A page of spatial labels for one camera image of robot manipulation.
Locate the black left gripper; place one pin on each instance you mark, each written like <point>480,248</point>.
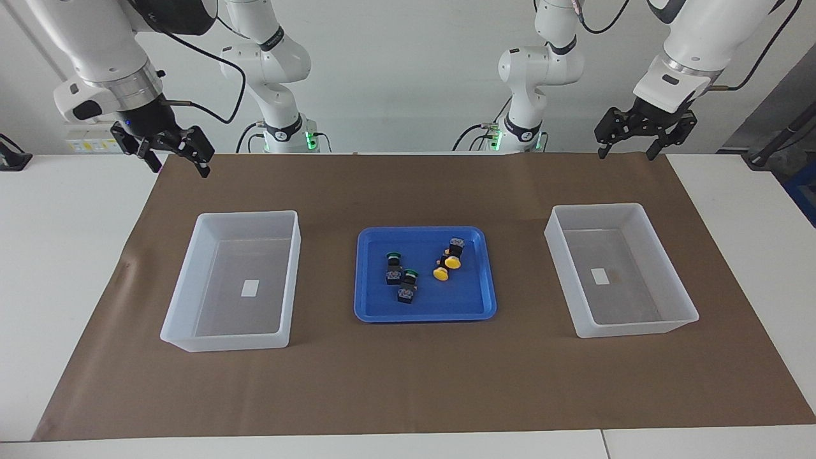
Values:
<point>656,116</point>

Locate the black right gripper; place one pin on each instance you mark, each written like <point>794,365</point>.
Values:
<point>152,120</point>

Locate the yellow push button switch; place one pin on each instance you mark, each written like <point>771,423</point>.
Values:
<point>440,275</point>
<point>452,262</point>

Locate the green push button switch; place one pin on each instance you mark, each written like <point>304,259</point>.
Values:
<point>406,294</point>
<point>393,275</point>

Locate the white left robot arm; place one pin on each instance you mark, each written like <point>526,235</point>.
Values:
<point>692,38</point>

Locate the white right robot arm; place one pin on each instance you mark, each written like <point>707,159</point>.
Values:
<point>95,44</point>

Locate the black tripod stand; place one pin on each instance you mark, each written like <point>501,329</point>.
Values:
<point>781,137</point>

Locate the white paper label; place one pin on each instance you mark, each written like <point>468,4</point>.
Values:
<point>250,288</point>
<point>600,276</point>

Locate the blue crate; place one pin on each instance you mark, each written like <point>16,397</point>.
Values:
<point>804,194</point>

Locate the translucent white plastic box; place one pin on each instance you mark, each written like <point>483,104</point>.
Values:
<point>628,322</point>
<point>223,341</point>

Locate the blue plastic tray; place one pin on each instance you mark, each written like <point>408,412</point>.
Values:
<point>424,306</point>

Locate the brown paper mat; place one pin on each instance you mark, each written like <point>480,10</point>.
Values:
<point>408,382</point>

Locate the black clamp mount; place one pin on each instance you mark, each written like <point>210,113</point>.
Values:
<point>13,158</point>

